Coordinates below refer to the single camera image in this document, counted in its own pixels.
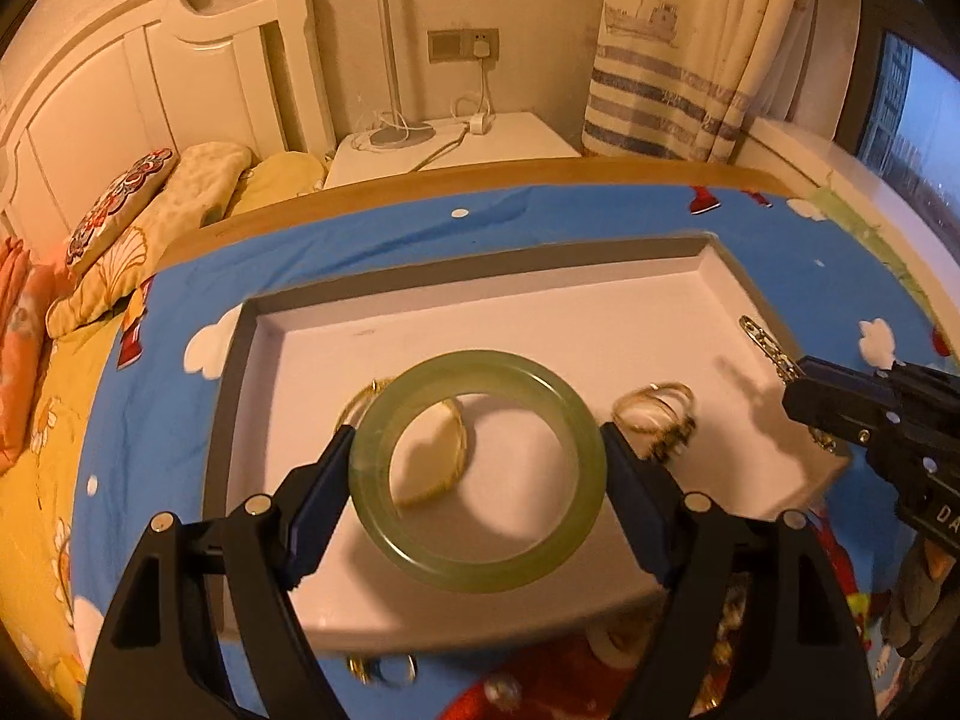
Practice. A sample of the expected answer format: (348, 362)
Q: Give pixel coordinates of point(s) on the gold bangle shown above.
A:
(459, 439)

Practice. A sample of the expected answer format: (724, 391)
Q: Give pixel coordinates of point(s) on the grey wall socket panel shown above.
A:
(446, 45)

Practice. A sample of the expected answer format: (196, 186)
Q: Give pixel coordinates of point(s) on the embroidered pillow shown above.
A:
(120, 202)

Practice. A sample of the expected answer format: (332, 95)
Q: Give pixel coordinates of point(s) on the white wooden headboard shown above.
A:
(112, 90)

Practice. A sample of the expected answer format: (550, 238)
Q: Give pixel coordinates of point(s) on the ship print curtain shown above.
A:
(675, 52)

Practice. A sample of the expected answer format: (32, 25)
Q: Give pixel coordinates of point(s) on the white charger plug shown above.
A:
(484, 50)

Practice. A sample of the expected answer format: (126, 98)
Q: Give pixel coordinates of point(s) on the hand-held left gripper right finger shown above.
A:
(637, 495)

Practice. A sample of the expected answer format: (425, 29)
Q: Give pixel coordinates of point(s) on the white power adapter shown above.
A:
(480, 124)

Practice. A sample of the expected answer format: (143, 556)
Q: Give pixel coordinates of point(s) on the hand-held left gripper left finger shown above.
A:
(322, 495)

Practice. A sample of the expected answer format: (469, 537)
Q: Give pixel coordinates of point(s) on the white window sill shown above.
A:
(825, 172)

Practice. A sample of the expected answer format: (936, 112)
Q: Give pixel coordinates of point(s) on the green jade bangle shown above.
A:
(480, 566)

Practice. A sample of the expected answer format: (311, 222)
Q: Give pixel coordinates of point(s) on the window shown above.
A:
(915, 135)

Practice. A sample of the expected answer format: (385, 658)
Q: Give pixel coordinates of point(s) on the blue cartoon print tablecloth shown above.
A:
(375, 240)

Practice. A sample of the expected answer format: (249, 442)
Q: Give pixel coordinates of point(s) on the yellow floral bed sheet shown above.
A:
(45, 540)

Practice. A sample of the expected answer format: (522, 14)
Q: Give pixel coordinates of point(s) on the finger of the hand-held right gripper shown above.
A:
(832, 373)
(832, 409)

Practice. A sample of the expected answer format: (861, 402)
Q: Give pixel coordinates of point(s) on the pink folded blanket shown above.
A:
(22, 360)

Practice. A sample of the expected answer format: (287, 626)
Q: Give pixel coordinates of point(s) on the grey cardboard tray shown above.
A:
(525, 315)

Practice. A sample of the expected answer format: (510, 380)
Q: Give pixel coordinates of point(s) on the gold ornate pendant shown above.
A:
(724, 637)

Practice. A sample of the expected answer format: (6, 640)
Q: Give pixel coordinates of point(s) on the person's right hand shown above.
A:
(922, 604)

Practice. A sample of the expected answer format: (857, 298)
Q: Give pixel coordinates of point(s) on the white nightstand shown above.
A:
(510, 142)

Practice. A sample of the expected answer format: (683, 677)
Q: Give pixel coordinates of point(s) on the white pole lamp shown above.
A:
(405, 136)

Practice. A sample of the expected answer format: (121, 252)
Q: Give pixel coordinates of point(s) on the floral pillow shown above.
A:
(187, 187)

